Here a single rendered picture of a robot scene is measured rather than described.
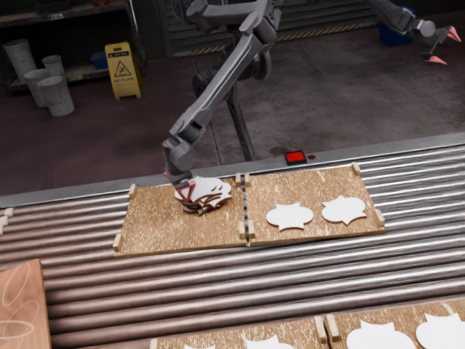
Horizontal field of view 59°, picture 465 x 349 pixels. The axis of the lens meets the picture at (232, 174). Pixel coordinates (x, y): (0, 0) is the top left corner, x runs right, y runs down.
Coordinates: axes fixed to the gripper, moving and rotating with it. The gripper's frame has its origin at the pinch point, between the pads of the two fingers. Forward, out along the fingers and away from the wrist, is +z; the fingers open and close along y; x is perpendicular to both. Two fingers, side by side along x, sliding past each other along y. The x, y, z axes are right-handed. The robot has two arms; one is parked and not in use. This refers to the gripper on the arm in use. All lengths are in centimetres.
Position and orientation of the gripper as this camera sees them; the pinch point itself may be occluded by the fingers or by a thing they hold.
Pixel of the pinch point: (182, 193)
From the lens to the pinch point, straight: 136.6
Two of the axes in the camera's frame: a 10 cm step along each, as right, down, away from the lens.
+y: -4.6, -4.6, 7.6
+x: -8.8, 3.3, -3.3
